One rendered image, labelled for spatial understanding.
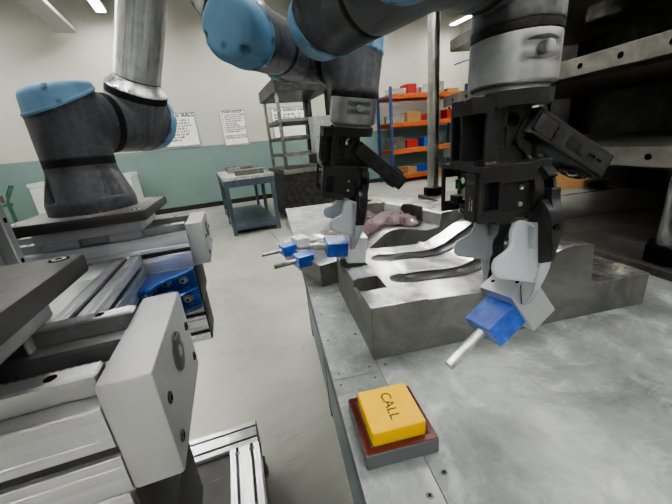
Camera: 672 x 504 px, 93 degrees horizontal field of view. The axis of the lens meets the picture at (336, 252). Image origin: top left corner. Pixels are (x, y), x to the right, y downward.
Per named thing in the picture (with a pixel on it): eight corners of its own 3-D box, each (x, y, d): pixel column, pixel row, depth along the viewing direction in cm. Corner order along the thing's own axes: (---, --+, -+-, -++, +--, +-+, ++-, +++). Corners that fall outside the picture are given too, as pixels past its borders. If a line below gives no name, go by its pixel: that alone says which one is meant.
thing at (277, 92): (294, 223, 491) (274, 73, 424) (274, 208, 628) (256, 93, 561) (350, 213, 522) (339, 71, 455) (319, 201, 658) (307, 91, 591)
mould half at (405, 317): (374, 360, 49) (368, 280, 45) (339, 290, 73) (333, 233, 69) (642, 303, 57) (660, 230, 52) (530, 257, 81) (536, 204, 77)
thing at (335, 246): (298, 266, 60) (298, 239, 57) (295, 254, 64) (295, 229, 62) (365, 263, 62) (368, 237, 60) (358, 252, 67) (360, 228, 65)
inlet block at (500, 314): (475, 392, 35) (448, 359, 33) (448, 370, 39) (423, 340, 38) (555, 309, 36) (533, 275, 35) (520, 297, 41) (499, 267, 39)
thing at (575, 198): (544, 222, 112) (550, 172, 107) (494, 209, 138) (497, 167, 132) (660, 205, 120) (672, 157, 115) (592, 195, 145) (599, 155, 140)
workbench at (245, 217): (233, 237, 446) (220, 172, 417) (224, 214, 615) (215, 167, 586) (282, 228, 469) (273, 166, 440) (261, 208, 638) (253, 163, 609)
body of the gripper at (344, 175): (315, 190, 61) (318, 122, 56) (358, 191, 63) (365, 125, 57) (321, 202, 54) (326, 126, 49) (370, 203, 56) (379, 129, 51)
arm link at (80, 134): (23, 163, 58) (-10, 80, 54) (98, 157, 70) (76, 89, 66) (62, 158, 54) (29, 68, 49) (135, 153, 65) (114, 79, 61)
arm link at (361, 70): (342, 20, 51) (394, 20, 49) (337, 96, 56) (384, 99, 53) (322, 7, 45) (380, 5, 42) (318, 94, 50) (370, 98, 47)
